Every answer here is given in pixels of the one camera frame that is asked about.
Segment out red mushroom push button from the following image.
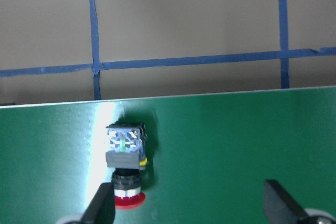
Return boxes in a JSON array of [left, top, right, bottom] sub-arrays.
[[106, 122, 148, 210]]

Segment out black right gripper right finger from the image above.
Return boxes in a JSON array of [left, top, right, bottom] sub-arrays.
[[262, 179, 314, 224]]

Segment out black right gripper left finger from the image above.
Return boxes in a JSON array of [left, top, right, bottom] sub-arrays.
[[81, 182, 116, 224]]

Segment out green conveyor belt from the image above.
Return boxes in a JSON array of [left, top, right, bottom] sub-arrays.
[[1, 87, 335, 223]]

